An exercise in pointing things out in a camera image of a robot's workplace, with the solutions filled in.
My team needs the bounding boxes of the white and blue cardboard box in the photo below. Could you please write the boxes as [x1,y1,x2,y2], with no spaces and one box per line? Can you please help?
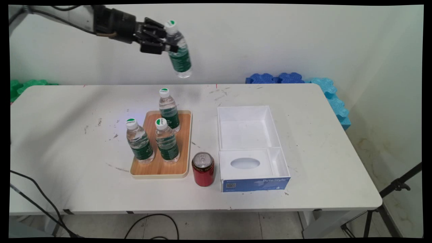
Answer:
[217,105,291,193]

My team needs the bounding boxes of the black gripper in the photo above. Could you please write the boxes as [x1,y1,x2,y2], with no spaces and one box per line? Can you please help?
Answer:
[94,6,179,55]

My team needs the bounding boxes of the black hanging cable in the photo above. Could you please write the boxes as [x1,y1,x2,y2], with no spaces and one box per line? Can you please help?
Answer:
[9,169,80,238]

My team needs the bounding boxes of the green label water bottle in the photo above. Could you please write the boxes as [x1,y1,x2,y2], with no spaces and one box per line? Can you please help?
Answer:
[126,118,155,164]
[158,88,181,133]
[155,118,181,164]
[164,20,193,79]

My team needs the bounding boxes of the dark blue foam mat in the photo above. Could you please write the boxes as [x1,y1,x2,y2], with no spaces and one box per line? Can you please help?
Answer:
[245,73,279,84]
[277,72,306,84]

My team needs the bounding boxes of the wooden tray with cream rim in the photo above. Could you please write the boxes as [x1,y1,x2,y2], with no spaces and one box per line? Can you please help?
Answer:
[130,110,193,179]

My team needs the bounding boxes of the cyan foam mat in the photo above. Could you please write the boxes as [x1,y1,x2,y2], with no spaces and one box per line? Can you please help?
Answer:
[305,77,351,131]

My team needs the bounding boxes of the green foam mat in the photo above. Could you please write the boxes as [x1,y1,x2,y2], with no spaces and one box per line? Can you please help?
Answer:
[10,79,60,102]

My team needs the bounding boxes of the red soda can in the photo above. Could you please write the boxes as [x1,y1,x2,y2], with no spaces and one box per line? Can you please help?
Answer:
[192,152,215,187]

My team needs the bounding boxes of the black looped floor cable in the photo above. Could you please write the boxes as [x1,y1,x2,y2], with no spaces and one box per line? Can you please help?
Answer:
[124,213,180,240]

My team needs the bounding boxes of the black tripod stand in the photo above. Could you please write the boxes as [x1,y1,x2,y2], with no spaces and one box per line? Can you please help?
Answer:
[341,162,423,238]

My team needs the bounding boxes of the white table leg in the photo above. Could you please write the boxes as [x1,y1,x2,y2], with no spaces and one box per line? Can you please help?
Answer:
[298,211,369,239]

